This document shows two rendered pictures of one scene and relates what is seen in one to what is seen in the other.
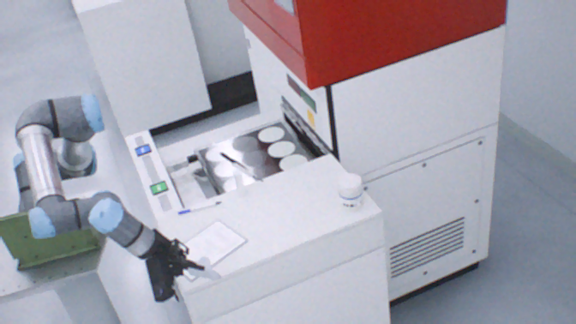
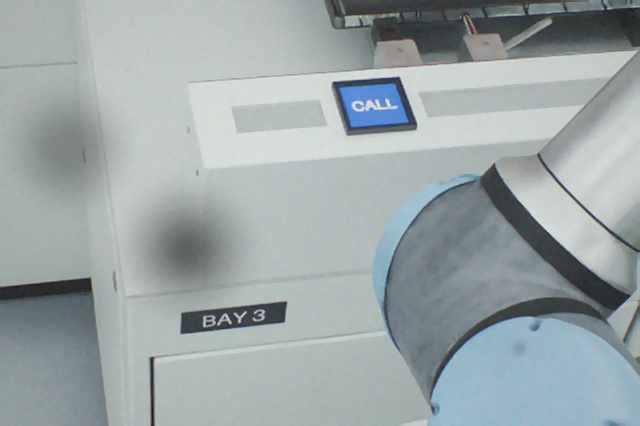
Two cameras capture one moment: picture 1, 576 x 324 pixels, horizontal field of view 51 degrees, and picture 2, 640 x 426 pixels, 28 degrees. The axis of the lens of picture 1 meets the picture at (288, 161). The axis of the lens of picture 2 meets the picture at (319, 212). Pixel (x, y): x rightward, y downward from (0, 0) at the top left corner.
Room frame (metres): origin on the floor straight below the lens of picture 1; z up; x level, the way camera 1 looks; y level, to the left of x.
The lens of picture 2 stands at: (1.93, 1.26, 1.63)
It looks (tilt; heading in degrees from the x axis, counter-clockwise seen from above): 47 degrees down; 269
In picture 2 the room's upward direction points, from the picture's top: 8 degrees clockwise
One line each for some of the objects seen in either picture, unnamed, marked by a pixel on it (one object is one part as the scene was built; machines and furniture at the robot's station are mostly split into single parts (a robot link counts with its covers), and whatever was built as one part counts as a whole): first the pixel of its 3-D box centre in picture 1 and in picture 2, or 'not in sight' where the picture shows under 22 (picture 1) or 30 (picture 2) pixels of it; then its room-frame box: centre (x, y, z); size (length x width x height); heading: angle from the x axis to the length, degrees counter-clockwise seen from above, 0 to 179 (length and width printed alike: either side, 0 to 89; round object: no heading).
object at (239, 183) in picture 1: (243, 175); not in sight; (1.54, 0.15, 1.03); 0.06 x 0.04 x 0.13; 107
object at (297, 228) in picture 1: (269, 231); not in sight; (1.40, 0.10, 0.89); 0.62 x 0.35 x 0.14; 107
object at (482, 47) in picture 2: (182, 175); (490, 74); (1.78, 0.39, 0.89); 0.08 x 0.03 x 0.03; 107
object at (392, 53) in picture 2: (177, 164); (404, 81); (1.86, 0.41, 0.89); 0.08 x 0.03 x 0.03; 107
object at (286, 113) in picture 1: (305, 138); not in sight; (1.88, -0.08, 0.89); 0.44 x 0.02 x 0.10; 17
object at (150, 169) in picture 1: (156, 184); (517, 157); (1.76, 0.48, 0.89); 0.55 x 0.09 x 0.14; 17
